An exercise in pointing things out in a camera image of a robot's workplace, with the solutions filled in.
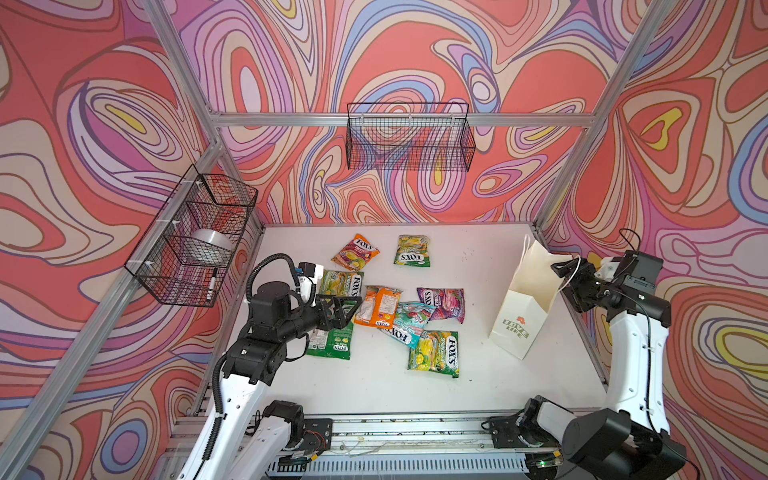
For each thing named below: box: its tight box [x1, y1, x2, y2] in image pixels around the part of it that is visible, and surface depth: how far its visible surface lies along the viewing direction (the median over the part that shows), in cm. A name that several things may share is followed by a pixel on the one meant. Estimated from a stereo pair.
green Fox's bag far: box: [394, 234, 431, 268], surface depth 110 cm
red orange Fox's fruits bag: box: [331, 233, 381, 271], surface depth 110 cm
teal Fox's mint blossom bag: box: [379, 302, 436, 349], surface depth 90 cm
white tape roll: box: [191, 229, 234, 267], surface depth 73 cm
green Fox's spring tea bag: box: [408, 330, 460, 379], surface depth 86 cm
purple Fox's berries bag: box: [416, 287, 466, 324], surface depth 95 cm
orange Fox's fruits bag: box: [353, 285, 403, 328], surface depth 94 cm
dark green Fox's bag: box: [306, 320, 355, 360], surface depth 88 cm
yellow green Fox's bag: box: [319, 270, 365, 297], surface depth 101 cm
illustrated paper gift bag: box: [489, 235, 573, 360], surface depth 79 cm
